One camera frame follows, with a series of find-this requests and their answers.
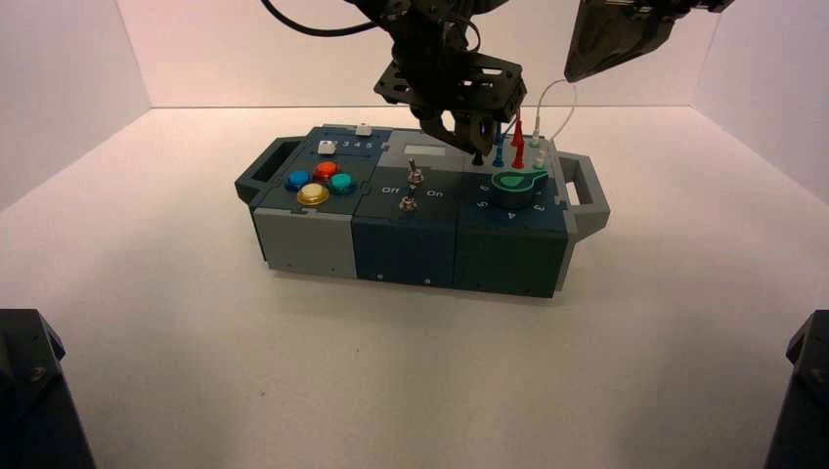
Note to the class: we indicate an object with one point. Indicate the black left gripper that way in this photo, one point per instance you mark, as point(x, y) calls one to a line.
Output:
point(453, 81)

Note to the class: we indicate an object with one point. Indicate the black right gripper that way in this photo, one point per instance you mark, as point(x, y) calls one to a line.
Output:
point(706, 5)

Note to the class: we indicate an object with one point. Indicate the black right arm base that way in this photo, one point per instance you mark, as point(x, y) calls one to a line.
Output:
point(803, 401)

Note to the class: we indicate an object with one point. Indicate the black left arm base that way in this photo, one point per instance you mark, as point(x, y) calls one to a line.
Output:
point(35, 401)

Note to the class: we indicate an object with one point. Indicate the white rectangular display window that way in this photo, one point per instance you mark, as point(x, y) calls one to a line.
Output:
point(424, 150)

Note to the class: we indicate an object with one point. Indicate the green rotary dial knob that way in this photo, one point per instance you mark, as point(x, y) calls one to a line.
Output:
point(515, 182)

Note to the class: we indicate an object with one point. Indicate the small white slider button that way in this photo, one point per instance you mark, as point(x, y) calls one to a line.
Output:
point(327, 147)
point(363, 130)

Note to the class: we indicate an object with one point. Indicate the blue grey control panel box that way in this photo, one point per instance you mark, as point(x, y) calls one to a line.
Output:
point(401, 246)

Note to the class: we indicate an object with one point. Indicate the round teal push button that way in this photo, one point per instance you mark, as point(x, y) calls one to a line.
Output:
point(341, 184)

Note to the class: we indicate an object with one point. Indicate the round orange push button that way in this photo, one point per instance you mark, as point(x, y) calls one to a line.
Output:
point(326, 170)

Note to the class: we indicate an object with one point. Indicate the round yellow push button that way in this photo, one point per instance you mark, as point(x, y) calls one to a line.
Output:
point(313, 193)

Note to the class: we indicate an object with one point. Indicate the round blue push button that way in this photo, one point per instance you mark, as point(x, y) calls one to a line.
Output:
point(298, 179)

